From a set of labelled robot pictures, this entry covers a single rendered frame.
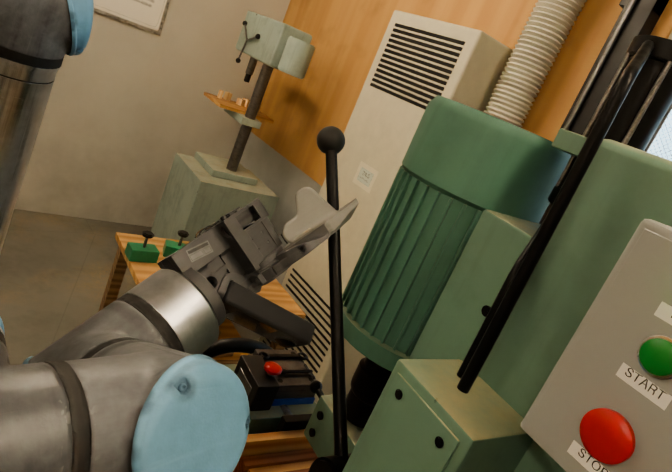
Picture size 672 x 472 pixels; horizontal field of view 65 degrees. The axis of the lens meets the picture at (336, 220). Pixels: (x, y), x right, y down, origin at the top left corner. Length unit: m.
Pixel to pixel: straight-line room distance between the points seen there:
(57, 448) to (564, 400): 0.30
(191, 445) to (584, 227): 0.32
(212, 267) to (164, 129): 3.13
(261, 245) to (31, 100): 0.38
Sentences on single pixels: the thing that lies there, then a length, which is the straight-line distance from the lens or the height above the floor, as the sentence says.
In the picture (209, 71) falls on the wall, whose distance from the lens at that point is 3.65.
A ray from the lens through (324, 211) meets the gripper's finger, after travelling 0.58.
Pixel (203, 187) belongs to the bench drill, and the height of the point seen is 0.67.
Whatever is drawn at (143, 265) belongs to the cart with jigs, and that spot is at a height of 0.53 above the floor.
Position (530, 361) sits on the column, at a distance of 0.46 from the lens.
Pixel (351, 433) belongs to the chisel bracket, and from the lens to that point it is 0.75.
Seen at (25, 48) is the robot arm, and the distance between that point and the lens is 0.77.
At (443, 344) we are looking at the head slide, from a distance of 0.57.
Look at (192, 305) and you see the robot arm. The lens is 0.50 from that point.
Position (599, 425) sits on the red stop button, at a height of 1.36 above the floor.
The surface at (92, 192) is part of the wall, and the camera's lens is 3.71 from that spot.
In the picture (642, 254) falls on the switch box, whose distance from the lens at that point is 0.36.
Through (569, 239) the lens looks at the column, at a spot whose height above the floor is 1.44.
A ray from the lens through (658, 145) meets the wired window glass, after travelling 2.04.
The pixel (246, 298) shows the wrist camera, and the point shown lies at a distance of 0.55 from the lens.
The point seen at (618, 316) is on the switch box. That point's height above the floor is 1.42.
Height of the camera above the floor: 1.49
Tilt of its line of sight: 15 degrees down
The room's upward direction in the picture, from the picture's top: 23 degrees clockwise
